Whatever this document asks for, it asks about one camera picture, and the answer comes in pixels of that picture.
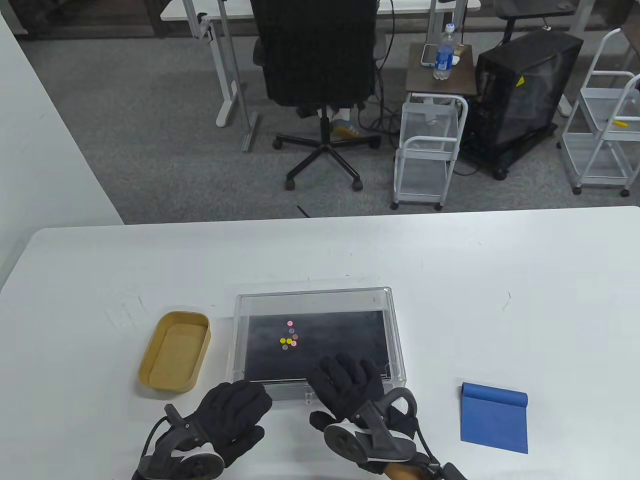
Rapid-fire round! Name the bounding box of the person's right hand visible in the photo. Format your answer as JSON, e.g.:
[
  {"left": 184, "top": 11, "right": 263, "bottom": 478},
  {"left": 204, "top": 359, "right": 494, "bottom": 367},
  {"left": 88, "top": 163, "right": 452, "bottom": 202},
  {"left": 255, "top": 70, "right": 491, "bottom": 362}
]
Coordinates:
[{"left": 306, "top": 352, "right": 420, "bottom": 441}]

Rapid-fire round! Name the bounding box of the person's left hand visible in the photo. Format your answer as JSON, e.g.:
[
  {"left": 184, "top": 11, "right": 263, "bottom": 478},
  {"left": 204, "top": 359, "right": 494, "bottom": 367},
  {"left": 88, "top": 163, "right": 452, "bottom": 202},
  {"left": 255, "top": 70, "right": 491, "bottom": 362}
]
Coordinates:
[{"left": 192, "top": 380, "right": 273, "bottom": 468}]

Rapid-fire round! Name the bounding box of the group of colourful buttons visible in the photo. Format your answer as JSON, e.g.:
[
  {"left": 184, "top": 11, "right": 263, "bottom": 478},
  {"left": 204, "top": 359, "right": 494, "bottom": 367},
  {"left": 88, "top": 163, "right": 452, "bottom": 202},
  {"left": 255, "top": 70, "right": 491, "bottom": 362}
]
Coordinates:
[{"left": 279, "top": 320, "right": 299, "bottom": 351}]

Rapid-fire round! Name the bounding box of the tan bento box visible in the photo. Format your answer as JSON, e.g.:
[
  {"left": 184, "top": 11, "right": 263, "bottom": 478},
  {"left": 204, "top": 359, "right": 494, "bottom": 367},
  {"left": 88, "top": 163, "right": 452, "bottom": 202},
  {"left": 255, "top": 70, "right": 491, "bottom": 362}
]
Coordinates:
[{"left": 138, "top": 311, "right": 212, "bottom": 393}]

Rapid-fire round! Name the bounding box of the clear plastic drawer organizer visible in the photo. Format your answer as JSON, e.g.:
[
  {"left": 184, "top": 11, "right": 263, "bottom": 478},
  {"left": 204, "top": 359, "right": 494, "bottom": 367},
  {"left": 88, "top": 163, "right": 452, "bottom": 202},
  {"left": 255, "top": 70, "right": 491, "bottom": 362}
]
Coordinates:
[{"left": 226, "top": 286, "right": 407, "bottom": 407}]

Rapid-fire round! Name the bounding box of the blue scraper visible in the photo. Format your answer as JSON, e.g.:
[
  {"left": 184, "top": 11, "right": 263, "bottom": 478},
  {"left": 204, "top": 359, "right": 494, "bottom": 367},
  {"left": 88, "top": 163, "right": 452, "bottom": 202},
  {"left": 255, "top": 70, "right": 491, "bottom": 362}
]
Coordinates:
[{"left": 460, "top": 382, "right": 529, "bottom": 455}]

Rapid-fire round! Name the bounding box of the person's right forearm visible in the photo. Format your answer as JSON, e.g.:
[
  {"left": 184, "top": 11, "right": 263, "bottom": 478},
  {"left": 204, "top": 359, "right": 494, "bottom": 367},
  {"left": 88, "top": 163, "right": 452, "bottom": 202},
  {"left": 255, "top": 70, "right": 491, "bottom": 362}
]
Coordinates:
[{"left": 382, "top": 462, "right": 426, "bottom": 480}]

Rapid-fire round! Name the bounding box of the black organizer liner mat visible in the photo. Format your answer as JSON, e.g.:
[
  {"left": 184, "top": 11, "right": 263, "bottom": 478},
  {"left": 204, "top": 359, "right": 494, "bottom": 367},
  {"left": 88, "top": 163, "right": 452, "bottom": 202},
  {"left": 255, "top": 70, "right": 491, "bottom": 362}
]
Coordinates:
[{"left": 243, "top": 310, "right": 391, "bottom": 383}]

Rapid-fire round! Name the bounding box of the black right hand controller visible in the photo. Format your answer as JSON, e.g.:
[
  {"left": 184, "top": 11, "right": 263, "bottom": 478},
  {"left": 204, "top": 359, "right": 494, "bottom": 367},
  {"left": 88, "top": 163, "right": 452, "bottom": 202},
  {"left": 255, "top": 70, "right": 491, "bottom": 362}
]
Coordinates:
[{"left": 324, "top": 387, "right": 422, "bottom": 463}]

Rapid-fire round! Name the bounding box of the black hand controller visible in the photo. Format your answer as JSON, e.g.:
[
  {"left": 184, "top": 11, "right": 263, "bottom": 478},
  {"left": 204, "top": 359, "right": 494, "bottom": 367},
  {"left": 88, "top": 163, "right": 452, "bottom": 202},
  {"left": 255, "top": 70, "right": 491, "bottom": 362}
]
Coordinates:
[
  {"left": 132, "top": 404, "right": 226, "bottom": 480},
  {"left": 324, "top": 387, "right": 422, "bottom": 463}
]

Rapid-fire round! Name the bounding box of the black left hand controller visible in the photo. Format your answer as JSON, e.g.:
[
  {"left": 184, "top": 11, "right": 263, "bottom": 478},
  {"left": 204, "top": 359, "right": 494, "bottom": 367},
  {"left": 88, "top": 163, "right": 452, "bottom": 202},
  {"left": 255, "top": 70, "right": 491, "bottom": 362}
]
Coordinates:
[{"left": 132, "top": 404, "right": 226, "bottom": 480}]

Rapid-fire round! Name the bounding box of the black right wrist device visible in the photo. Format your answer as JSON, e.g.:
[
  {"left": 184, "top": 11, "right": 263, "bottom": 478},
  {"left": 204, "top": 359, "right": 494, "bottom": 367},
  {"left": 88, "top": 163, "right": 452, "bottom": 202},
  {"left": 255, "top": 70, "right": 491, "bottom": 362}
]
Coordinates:
[{"left": 425, "top": 461, "right": 468, "bottom": 480}]

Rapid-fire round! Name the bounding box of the white cart with wooden top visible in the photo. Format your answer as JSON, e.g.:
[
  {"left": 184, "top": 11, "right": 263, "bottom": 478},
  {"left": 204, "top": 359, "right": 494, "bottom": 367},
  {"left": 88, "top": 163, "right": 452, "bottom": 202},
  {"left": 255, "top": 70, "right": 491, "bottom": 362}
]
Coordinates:
[{"left": 391, "top": 42, "right": 478, "bottom": 211}]

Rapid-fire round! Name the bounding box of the black office chair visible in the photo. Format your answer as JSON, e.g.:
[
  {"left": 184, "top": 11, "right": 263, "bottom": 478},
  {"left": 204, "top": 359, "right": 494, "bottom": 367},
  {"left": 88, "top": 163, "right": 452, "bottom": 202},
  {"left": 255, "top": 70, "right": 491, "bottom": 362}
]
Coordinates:
[{"left": 250, "top": 0, "right": 382, "bottom": 192}]

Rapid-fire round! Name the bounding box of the clear water bottle blue label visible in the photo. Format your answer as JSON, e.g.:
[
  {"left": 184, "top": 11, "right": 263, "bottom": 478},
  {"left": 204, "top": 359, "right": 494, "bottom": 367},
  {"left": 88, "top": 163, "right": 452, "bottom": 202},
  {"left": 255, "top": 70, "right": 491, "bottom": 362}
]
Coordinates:
[{"left": 432, "top": 23, "right": 460, "bottom": 81}]

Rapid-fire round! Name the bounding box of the black computer tower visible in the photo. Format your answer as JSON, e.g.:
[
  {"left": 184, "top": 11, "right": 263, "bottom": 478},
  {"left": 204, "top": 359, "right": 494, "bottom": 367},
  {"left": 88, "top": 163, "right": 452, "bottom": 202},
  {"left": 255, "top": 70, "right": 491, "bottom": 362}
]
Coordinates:
[{"left": 459, "top": 27, "right": 585, "bottom": 181}]

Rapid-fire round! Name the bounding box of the white background desk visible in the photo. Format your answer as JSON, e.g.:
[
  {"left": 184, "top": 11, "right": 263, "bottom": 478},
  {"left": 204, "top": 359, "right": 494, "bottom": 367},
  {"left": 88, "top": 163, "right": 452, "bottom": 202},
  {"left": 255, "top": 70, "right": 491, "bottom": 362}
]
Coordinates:
[{"left": 160, "top": 0, "right": 482, "bottom": 152}]

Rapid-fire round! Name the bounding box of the black background desk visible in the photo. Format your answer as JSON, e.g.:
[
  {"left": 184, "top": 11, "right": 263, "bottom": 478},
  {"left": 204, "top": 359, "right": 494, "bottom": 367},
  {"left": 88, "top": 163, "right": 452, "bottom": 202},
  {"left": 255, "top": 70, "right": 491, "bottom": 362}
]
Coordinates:
[{"left": 492, "top": 0, "right": 586, "bottom": 46}]

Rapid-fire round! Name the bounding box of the bundle of black floor cables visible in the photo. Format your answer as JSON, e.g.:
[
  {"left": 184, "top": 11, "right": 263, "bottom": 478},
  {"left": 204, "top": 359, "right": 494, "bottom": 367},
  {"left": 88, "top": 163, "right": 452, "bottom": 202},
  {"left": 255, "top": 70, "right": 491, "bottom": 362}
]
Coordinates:
[{"left": 356, "top": 0, "right": 407, "bottom": 137}]

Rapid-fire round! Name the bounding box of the white wire rolling cart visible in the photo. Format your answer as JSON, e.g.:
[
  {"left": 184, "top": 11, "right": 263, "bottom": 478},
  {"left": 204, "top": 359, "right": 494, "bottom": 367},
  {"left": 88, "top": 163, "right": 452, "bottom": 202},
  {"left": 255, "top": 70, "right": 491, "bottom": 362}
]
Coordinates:
[{"left": 557, "top": 27, "right": 640, "bottom": 197}]

